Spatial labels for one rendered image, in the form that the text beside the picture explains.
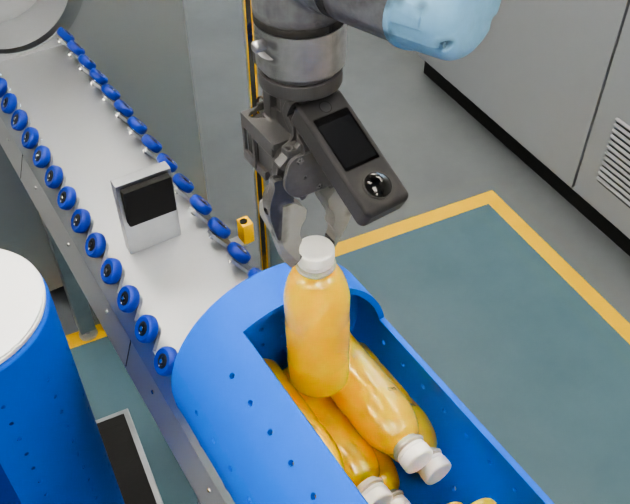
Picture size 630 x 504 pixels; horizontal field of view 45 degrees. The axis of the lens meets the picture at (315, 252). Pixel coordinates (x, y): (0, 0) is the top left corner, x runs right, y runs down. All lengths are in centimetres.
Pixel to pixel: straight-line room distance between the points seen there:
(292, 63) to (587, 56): 219
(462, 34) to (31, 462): 102
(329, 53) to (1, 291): 77
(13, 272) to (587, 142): 209
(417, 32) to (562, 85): 236
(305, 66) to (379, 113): 278
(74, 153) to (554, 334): 159
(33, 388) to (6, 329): 10
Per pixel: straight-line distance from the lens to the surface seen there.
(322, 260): 75
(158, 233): 140
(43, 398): 126
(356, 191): 62
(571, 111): 286
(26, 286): 124
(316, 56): 61
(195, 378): 91
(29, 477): 137
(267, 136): 68
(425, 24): 51
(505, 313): 258
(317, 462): 78
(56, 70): 197
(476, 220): 289
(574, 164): 292
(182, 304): 131
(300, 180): 68
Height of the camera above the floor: 188
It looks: 44 degrees down
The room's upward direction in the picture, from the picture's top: straight up
